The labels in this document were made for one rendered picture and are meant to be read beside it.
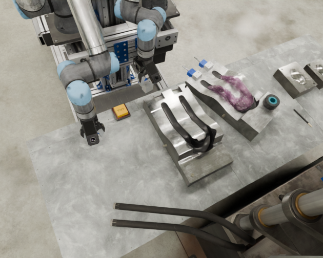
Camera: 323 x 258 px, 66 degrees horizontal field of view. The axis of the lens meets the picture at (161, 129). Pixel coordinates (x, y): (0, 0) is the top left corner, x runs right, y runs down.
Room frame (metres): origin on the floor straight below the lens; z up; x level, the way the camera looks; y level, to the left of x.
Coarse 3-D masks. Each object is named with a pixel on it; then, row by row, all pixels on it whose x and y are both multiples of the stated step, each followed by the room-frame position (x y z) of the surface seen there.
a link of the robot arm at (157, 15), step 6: (138, 12) 0.90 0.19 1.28; (144, 12) 0.90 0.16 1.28; (150, 12) 0.90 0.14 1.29; (156, 12) 0.91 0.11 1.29; (162, 12) 0.93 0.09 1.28; (138, 18) 0.88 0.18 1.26; (144, 18) 0.88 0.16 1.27; (150, 18) 0.87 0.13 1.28; (156, 18) 0.88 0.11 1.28; (162, 18) 0.90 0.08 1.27; (156, 24) 0.85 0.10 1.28; (162, 24) 0.89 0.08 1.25
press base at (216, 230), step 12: (288, 180) 0.49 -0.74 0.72; (264, 192) 0.51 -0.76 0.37; (240, 204) 0.47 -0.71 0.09; (204, 228) 0.21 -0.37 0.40; (216, 228) 0.19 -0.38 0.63; (204, 240) 0.15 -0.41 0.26; (228, 240) 0.13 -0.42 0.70; (204, 252) 0.09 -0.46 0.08; (216, 252) 0.09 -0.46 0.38; (228, 252) 0.09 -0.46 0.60
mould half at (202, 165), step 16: (176, 96) 0.79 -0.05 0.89; (192, 96) 0.81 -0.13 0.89; (160, 112) 0.67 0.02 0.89; (176, 112) 0.69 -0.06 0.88; (160, 128) 0.58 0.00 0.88; (192, 128) 0.59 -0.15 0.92; (176, 144) 0.48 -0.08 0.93; (176, 160) 0.43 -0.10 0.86; (192, 160) 0.45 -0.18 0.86; (208, 160) 0.46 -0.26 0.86; (224, 160) 0.48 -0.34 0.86
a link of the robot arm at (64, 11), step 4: (48, 0) 0.93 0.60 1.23; (52, 0) 0.94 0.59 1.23; (56, 0) 0.95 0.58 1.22; (60, 0) 0.96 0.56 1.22; (64, 0) 0.97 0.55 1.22; (52, 4) 0.93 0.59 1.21; (56, 4) 0.94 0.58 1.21; (60, 4) 0.95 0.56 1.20; (64, 4) 0.96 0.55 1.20; (52, 8) 0.93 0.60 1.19; (56, 8) 0.94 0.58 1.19; (60, 8) 0.95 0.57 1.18; (64, 8) 0.96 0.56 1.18; (68, 8) 0.97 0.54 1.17; (52, 12) 0.94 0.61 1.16; (56, 12) 0.96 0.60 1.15; (60, 12) 0.96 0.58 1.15; (64, 12) 0.96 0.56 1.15; (68, 12) 0.97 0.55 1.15
